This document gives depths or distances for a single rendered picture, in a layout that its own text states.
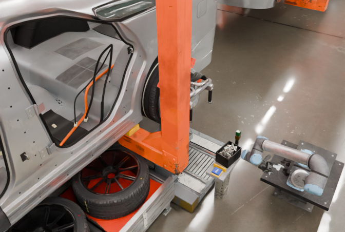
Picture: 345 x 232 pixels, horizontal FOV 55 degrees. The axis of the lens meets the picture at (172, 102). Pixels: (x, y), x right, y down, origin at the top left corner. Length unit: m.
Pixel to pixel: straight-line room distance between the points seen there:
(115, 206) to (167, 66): 1.22
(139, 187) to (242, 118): 1.90
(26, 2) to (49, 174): 1.13
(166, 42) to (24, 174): 1.23
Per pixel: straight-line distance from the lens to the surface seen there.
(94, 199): 2.80
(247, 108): 4.44
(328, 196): 3.26
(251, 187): 3.52
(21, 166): 2.31
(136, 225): 2.82
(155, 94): 2.91
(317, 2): 6.18
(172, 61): 2.16
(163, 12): 2.05
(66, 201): 2.85
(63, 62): 3.48
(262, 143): 2.79
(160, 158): 2.85
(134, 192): 2.79
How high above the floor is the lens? 2.69
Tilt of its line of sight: 37 degrees down
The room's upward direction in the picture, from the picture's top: 1 degrees counter-clockwise
